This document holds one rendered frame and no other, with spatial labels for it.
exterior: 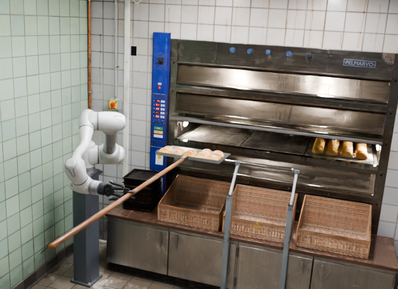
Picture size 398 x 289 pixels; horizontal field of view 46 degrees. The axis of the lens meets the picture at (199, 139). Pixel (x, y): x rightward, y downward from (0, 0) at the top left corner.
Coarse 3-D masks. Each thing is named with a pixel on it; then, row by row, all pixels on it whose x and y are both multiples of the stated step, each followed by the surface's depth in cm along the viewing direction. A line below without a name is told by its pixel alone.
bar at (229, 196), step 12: (276, 168) 376; (288, 168) 373; (228, 204) 371; (288, 204) 358; (228, 216) 374; (288, 216) 358; (228, 228) 376; (288, 228) 360; (228, 240) 379; (288, 240) 362; (228, 252) 384
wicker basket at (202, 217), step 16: (176, 176) 440; (176, 192) 443; (192, 192) 438; (208, 192) 433; (224, 192) 429; (160, 208) 404; (176, 208) 398; (192, 208) 433; (208, 208) 433; (224, 208) 405; (192, 224) 397; (208, 224) 392
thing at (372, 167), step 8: (184, 144) 437; (192, 144) 435; (200, 144) 432; (208, 144) 430; (216, 144) 429; (224, 144) 431; (240, 152) 422; (248, 152) 420; (256, 152) 417; (264, 152) 415; (272, 152) 414; (280, 152) 415; (304, 160) 406; (312, 160) 403; (320, 160) 401; (328, 160) 399; (336, 160) 398; (344, 160) 400; (360, 168) 392; (368, 168) 390; (376, 168) 388
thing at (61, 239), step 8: (168, 168) 342; (160, 176) 327; (144, 184) 303; (136, 192) 292; (120, 200) 273; (104, 208) 258; (112, 208) 264; (96, 216) 248; (80, 224) 236; (88, 224) 241; (72, 232) 228; (56, 240) 217; (64, 240) 221
